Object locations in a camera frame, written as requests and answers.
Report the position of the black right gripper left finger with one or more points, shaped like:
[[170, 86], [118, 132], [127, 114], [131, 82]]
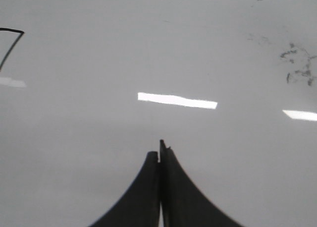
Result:
[[139, 206]]

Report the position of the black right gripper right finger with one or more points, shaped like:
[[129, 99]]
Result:
[[183, 204]]

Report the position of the white whiteboard with aluminium frame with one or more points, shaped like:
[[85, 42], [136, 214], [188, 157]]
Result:
[[90, 86]]

